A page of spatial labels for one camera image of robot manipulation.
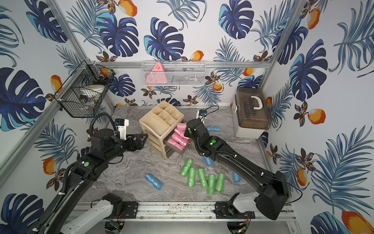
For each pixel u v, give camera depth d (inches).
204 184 32.1
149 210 30.0
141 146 24.4
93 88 32.1
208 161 35.4
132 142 23.4
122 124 23.9
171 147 30.4
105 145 19.5
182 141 31.2
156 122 32.7
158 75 35.5
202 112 25.7
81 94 32.5
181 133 32.4
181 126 31.3
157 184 31.7
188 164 34.8
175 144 30.7
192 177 32.9
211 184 32.1
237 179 32.8
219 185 31.5
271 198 15.0
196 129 21.0
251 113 38.4
